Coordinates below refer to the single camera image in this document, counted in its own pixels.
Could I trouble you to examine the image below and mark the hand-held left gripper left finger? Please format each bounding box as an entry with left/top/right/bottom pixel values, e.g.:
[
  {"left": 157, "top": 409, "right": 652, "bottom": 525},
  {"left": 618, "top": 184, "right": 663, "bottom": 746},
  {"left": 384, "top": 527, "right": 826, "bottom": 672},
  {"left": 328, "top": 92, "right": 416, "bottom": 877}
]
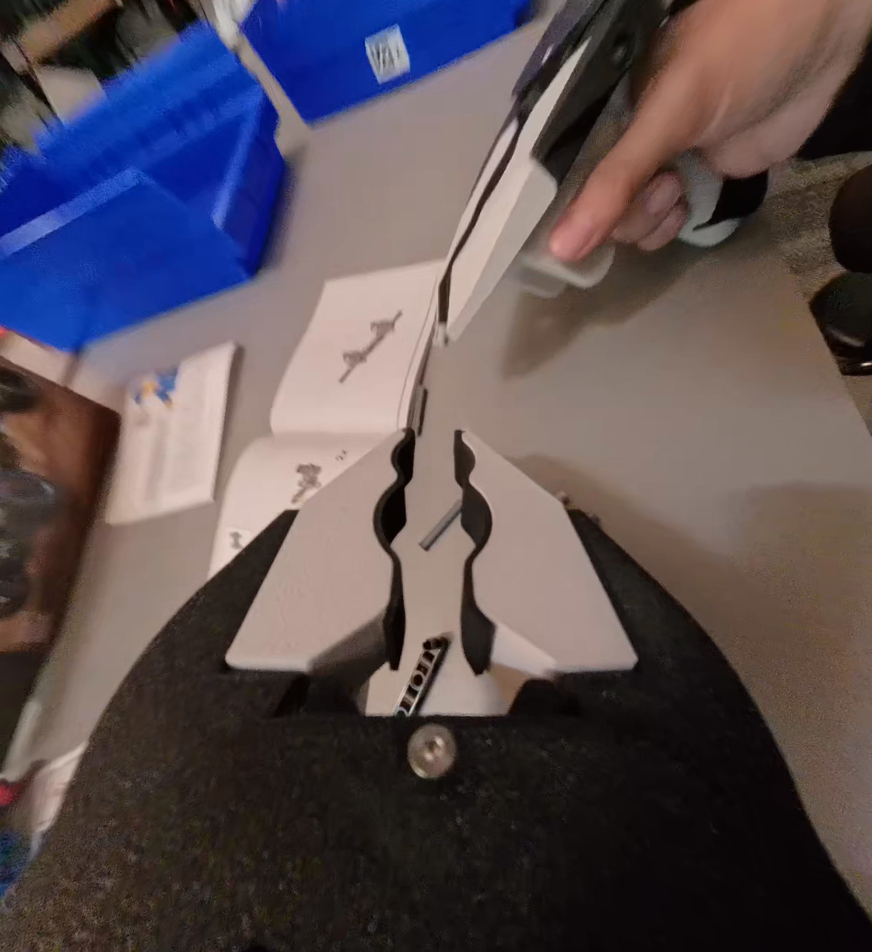
[{"left": 224, "top": 430, "right": 416, "bottom": 674}]

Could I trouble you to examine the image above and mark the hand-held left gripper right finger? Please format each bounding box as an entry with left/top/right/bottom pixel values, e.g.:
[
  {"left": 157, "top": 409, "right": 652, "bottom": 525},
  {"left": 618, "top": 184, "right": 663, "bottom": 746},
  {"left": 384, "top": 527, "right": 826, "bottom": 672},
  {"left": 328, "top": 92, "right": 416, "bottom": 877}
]
[{"left": 452, "top": 430, "right": 639, "bottom": 678}]

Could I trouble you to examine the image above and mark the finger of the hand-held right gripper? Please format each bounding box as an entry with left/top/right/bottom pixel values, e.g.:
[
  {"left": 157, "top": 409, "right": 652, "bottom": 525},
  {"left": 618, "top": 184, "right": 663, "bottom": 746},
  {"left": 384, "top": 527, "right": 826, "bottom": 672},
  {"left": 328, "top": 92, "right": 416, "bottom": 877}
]
[
  {"left": 442, "top": 41, "right": 593, "bottom": 343},
  {"left": 436, "top": 119, "right": 520, "bottom": 298}
]

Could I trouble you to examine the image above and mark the person's right forearm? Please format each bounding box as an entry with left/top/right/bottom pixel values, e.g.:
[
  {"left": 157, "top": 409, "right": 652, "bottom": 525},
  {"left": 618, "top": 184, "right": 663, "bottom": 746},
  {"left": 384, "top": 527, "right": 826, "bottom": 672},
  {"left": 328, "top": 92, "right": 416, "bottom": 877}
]
[{"left": 797, "top": 0, "right": 872, "bottom": 161}]

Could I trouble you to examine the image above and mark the dark grey lego axle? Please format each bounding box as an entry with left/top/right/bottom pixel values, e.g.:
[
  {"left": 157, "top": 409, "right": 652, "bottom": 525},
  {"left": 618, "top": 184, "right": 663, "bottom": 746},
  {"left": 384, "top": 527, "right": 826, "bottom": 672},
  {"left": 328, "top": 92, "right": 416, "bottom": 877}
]
[{"left": 420, "top": 500, "right": 464, "bottom": 553}]

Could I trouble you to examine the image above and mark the black lego beam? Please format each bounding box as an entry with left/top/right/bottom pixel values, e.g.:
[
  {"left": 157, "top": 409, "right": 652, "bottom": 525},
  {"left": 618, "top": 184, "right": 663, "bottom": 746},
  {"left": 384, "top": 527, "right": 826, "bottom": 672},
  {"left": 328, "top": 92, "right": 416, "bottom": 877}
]
[{"left": 393, "top": 632, "right": 453, "bottom": 718}]

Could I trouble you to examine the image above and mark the open lego instruction booklet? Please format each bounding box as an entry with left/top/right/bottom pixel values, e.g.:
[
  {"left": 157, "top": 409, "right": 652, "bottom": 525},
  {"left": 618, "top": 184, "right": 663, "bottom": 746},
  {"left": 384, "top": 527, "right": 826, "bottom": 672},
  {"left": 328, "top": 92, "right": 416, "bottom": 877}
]
[{"left": 209, "top": 260, "right": 448, "bottom": 581}]

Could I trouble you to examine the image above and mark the black lego set box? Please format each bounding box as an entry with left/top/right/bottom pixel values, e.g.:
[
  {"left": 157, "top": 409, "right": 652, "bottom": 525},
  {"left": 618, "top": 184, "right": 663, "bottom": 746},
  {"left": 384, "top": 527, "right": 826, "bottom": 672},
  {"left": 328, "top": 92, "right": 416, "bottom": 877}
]
[{"left": 0, "top": 335, "right": 121, "bottom": 778}]

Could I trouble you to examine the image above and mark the person's right hand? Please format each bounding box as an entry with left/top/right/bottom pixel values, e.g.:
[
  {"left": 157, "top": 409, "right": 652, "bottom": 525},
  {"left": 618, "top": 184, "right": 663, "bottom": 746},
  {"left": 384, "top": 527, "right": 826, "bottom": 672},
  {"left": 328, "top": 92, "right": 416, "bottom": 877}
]
[{"left": 551, "top": 0, "right": 872, "bottom": 261}]

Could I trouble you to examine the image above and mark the white paper leaflet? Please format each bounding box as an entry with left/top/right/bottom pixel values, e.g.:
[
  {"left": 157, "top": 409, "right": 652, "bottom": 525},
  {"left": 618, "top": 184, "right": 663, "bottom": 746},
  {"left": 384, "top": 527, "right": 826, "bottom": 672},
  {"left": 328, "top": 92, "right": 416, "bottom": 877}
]
[{"left": 105, "top": 342, "right": 238, "bottom": 525}]

